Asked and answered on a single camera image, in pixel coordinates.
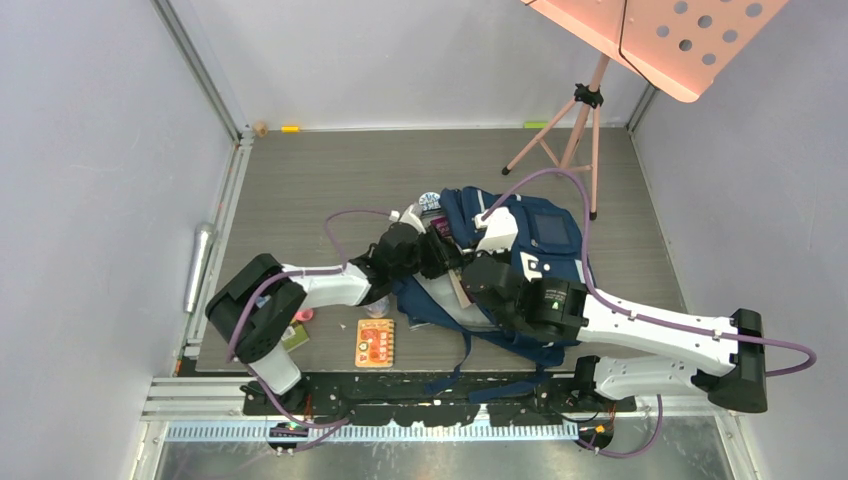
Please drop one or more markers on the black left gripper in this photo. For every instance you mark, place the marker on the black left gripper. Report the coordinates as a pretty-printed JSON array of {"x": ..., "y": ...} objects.
[{"x": 444, "y": 255}]

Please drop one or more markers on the navy blue backpack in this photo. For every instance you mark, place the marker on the navy blue backpack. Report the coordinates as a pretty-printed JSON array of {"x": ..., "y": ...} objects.
[{"x": 523, "y": 300}]

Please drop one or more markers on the landscape cover book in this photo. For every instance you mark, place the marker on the landscape cover book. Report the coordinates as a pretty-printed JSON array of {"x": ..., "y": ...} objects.
[{"x": 295, "y": 334}]

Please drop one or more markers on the purple treehouse book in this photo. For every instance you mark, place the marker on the purple treehouse book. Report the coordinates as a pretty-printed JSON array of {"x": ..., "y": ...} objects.
[{"x": 442, "y": 226}]

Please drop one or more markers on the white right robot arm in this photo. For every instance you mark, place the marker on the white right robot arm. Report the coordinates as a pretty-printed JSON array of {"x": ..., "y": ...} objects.
[{"x": 682, "y": 354}]

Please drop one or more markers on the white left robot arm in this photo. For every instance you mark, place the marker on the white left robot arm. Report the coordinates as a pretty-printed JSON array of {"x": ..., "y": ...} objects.
[{"x": 252, "y": 311}]

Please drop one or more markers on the blue white round jar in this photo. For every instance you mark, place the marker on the blue white round jar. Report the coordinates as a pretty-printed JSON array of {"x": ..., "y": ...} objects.
[{"x": 429, "y": 201}]

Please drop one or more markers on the orange spiral notepad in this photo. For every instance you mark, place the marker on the orange spiral notepad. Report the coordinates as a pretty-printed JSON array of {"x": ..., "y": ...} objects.
[{"x": 375, "y": 342}]

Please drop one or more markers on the pink highlighter marker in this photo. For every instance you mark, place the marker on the pink highlighter marker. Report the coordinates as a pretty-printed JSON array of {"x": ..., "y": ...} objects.
[{"x": 304, "y": 315}]

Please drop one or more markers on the small wooden block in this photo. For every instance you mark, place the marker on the small wooden block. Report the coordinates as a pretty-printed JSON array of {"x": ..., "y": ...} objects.
[{"x": 260, "y": 128}]

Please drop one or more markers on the silver metal cylinder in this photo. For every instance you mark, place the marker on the silver metal cylinder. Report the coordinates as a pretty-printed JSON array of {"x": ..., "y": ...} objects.
[{"x": 204, "y": 238}]

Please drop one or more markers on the pink music stand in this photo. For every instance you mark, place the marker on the pink music stand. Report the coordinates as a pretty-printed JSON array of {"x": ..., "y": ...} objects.
[{"x": 677, "y": 46}]

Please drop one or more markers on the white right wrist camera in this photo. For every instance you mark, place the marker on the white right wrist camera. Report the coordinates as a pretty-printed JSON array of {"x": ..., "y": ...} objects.
[{"x": 499, "y": 229}]

